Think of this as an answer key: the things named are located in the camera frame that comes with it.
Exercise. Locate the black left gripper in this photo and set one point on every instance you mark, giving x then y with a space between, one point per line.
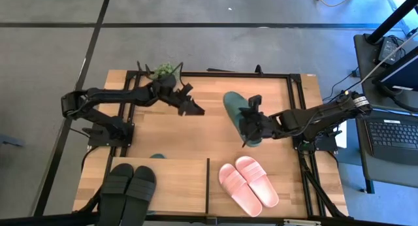
163 89

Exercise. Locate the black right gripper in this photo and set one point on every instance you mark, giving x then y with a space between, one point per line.
261 124

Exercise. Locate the green slide sandal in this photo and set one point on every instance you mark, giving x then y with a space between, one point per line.
158 155
233 105

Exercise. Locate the pink slide sandal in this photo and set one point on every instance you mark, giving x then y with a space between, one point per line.
258 177
238 187

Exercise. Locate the black slide sandal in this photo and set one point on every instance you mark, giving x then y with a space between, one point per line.
114 187
140 190

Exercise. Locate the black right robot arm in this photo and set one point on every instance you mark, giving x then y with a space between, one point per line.
313 118

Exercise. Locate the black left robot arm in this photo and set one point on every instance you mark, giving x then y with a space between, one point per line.
111 97

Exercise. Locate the green plant in white pot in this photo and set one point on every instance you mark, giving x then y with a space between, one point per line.
163 71

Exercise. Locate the white paper sheet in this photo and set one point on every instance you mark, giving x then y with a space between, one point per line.
341 139

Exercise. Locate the grey side desk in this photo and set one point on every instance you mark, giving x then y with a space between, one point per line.
385 177

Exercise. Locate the black laptop keyboard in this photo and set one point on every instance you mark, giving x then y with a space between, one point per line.
392 138

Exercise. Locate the thin white rod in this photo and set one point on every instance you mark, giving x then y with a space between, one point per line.
385 61

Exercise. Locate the black power adapter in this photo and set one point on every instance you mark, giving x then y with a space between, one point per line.
388 49

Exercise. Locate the dark tilted monitor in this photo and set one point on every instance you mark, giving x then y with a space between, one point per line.
401 72

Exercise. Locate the black rig pole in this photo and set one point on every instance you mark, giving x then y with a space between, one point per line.
392 18

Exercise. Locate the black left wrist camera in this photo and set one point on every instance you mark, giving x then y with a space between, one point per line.
186 89

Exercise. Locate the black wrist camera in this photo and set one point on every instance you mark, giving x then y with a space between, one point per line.
255 102
186 89

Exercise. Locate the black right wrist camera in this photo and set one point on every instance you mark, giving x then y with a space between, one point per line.
255 102

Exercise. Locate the black metal table frame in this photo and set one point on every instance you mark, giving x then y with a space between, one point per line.
228 74

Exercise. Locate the small black frame clamp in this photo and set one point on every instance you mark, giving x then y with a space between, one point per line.
258 69

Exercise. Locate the grey metal bracket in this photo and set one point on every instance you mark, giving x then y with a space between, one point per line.
302 222

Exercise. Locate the long black metal rail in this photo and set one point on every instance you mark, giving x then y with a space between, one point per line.
49 217

